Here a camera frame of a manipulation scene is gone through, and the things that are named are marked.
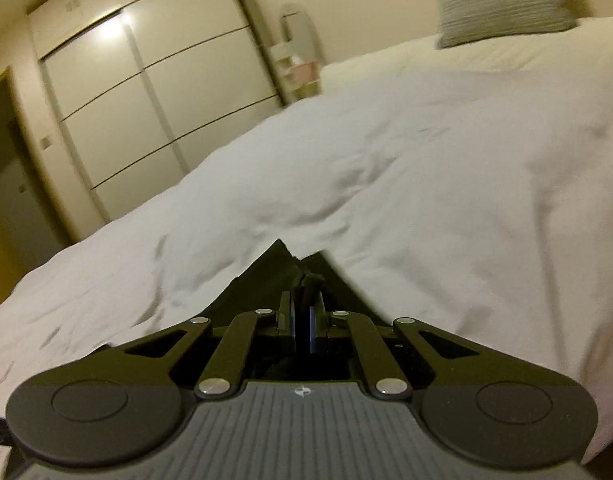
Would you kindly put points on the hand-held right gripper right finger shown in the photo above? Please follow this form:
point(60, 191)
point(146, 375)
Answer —
point(315, 330)

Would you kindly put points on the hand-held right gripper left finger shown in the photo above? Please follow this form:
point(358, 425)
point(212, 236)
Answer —
point(295, 325)

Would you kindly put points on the black garment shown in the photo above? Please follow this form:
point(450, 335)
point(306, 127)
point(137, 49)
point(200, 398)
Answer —
point(276, 270)

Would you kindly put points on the white duvet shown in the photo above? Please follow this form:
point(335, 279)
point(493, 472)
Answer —
point(436, 185)

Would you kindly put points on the white shelf unit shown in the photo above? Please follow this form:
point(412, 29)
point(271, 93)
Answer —
point(299, 60)

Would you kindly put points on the white sliding door wardrobe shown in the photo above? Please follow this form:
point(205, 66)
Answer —
point(161, 85)

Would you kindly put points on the room door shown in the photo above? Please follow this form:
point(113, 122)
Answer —
point(16, 185)

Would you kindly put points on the grey textured cushion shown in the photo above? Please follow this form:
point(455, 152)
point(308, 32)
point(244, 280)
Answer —
point(496, 5)

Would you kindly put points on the small wall switch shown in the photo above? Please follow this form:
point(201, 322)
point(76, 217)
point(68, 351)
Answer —
point(46, 142)

